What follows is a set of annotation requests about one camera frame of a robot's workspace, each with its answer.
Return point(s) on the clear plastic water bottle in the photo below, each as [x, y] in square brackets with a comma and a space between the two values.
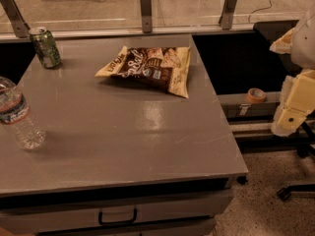
[17, 118]

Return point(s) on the right metal bracket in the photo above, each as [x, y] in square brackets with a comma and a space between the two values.
[226, 17]

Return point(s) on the grey drawer with black handle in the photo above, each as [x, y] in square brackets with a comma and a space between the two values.
[190, 215]

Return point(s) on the green soda can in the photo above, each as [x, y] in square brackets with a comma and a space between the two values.
[45, 47]

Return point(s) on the brown chip bag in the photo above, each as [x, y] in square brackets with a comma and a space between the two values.
[163, 67]

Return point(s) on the black office chair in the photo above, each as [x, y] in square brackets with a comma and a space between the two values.
[302, 139]

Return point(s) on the glass barrier panel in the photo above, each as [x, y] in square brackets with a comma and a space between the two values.
[61, 15]

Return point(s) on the middle metal bracket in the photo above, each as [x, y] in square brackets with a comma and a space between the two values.
[146, 15]

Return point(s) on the metal bracket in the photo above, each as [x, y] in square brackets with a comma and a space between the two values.
[19, 25]
[146, 15]
[226, 17]

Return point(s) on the left metal bracket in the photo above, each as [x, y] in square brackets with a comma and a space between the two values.
[19, 25]

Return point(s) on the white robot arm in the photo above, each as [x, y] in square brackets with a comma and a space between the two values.
[302, 52]

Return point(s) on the roll of tan tape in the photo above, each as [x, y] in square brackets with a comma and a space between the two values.
[255, 95]

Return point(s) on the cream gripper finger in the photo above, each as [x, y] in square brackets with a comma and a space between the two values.
[283, 44]
[297, 101]

